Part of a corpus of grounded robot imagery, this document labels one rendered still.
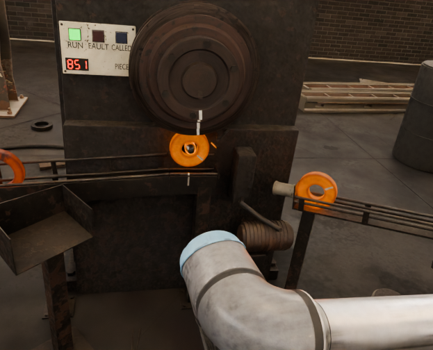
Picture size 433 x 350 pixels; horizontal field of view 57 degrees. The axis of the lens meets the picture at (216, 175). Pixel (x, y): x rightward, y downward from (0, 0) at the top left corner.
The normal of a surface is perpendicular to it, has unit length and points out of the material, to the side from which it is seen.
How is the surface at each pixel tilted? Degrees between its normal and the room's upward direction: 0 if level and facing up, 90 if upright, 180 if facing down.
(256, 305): 23
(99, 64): 90
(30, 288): 0
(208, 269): 39
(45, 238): 5
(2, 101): 90
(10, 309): 0
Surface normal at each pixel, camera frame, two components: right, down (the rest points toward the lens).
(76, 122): 0.10, -0.88
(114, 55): 0.18, 0.48
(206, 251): -0.36, -0.80
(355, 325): 0.34, -0.43
